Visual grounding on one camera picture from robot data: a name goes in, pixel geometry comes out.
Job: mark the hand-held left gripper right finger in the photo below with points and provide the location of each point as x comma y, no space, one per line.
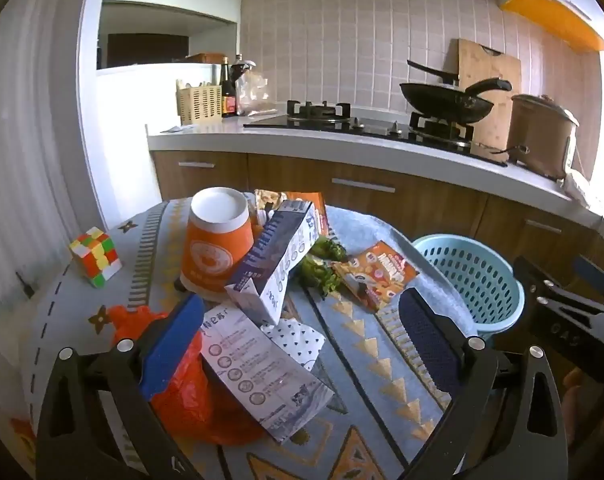
429,340

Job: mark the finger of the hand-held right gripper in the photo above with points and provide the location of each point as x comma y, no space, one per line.
524,272
594,271

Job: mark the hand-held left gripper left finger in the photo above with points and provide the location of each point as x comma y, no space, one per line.
174,345

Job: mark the light blue plastic basket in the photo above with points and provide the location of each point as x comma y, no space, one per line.
482,270

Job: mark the orange snack packet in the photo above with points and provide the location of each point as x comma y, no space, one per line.
304,201
377,275

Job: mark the person's right hand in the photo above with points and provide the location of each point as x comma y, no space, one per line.
577,400

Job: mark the orange plastic bag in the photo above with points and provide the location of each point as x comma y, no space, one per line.
182,405

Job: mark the patterned grey tablecloth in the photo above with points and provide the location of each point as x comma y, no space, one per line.
362,370

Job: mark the flattened white printed carton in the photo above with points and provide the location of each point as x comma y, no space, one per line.
252,370

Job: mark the white rag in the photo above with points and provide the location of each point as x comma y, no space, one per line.
579,187

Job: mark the orange paper cup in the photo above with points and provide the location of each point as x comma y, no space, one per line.
207,255

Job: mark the colourful puzzle cube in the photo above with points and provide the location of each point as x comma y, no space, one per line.
94,257

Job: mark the white dotted paper wrapper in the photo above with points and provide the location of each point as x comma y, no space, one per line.
294,340

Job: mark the broccoli floret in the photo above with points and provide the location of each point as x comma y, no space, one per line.
328,249
322,277

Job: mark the beige rice cooker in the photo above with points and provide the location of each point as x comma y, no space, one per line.
537,135

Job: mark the blue and white milk carton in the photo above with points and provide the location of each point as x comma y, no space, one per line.
282,245

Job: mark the black frying pan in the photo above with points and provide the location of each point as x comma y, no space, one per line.
442,102

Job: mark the wooden kitchen cabinet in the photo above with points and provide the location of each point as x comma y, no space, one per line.
282,175

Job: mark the wooden cutting board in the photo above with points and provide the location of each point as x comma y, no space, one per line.
487,67

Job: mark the black spatula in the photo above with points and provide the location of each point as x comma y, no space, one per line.
432,72

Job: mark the white kitchen countertop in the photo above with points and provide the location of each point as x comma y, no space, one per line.
282,141

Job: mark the black gas stove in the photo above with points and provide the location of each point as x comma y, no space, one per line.
332,121

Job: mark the beige utensil basket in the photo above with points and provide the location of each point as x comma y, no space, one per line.
199,105

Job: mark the dark soy sauce bottle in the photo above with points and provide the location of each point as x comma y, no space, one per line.
228,95

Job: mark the orange range hood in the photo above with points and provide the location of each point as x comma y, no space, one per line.
552,15

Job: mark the clear plastic bag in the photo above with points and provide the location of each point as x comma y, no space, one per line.
259,92

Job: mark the brown box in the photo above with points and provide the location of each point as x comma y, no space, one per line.
207,58

